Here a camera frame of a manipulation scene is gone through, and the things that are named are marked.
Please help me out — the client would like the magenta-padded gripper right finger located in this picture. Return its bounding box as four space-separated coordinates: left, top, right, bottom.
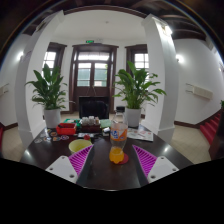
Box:
131 144 181 186

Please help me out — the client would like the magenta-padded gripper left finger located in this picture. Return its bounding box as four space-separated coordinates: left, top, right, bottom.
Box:
45 144 96 185

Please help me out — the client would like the orange soda plastic bottle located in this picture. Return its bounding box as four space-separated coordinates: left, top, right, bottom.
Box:
108 106 129 165

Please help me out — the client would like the pale yellow cup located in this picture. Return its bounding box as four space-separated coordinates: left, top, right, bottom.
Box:
68 138 93 155

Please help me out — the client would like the flat round red coaster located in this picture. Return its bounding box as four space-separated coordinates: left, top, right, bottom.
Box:
116 152 130 166

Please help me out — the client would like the red plastic basket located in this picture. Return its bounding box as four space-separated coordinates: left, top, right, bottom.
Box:
55 122 78 136

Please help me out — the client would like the printed paper magazine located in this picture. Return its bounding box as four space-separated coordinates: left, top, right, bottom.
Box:
126 127 155 142

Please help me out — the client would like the tray of small cups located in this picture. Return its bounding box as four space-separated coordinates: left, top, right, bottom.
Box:
79 115 102 133

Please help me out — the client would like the green book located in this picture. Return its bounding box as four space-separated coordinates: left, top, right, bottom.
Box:
99 118 113 129

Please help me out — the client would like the red carpeted staircase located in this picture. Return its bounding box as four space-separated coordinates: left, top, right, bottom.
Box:
199 111 223 145

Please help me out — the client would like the black chair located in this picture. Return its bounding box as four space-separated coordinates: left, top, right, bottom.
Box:
78 96 110 120

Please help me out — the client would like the potted green plant white pot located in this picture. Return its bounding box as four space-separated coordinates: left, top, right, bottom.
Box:
112 60 167 128
25 63 69 129

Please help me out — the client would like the brown wooden double door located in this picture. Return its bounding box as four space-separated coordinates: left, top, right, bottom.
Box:
68 43 119 113

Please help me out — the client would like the brown framed window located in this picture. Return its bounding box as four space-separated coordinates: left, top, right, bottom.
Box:
42 41 68 73
125 43 150 74

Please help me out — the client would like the white wall heater unit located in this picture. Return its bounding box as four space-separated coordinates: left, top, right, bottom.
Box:
0 83 10 98
185 82 214 101

